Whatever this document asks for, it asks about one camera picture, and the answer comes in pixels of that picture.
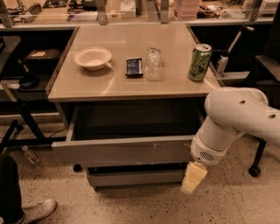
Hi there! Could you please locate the plastic bottle on floor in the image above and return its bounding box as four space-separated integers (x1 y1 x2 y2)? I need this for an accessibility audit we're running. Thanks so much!
21 145 40 165

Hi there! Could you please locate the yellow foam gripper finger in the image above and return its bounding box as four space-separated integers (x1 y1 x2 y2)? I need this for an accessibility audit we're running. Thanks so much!
181 162 207 194

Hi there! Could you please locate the grey drawer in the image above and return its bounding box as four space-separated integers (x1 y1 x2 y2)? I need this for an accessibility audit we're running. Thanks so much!
87 169 183 188
52 103 203 167

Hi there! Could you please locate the black office chair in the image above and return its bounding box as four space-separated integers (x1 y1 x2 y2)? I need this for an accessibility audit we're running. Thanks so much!
241 5 280 178

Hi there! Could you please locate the grey bottom drawer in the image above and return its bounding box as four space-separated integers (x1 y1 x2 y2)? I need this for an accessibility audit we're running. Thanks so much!
87 169 183 188

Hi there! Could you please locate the black desk frame left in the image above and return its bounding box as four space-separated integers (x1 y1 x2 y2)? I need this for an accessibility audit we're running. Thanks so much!
0 35 67 152

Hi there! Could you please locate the grey drawer cabinet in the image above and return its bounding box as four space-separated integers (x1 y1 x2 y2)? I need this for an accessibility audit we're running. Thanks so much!
48 24 219 190

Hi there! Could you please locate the dark blue snack packet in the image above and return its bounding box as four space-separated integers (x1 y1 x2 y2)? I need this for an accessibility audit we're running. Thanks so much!
126 58 143 78

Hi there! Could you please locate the black joystick device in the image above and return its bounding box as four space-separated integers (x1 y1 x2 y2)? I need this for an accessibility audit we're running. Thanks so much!
17 59 39 89

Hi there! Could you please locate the white sneaker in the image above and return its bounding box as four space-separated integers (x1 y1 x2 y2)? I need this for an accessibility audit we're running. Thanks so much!
19 199 57 224

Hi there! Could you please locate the green soda can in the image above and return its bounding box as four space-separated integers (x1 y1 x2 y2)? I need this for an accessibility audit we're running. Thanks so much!
188 44 212 81

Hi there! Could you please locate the black box on shelf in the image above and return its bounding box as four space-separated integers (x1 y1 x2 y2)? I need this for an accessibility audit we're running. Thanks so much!
24 48 61 69

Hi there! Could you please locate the grey top drawer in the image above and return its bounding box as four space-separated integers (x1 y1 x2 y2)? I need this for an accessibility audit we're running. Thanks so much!
52 103 203 167

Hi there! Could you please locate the clear plastic water bottle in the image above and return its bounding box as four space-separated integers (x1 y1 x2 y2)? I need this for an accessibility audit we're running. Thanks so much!
144 45 162 81

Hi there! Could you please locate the white paper bowl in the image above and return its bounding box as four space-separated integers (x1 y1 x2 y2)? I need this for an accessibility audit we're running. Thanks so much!
73 46 112 71

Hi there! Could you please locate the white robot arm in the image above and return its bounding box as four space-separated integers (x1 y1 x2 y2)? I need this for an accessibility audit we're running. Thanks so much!
181 87 280 194

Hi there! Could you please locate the white spray bottle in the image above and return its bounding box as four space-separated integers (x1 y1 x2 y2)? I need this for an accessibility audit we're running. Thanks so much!
216 25 254 77

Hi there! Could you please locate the dark trouser leg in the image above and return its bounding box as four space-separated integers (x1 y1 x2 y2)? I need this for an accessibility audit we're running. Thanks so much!
0 154 24 224

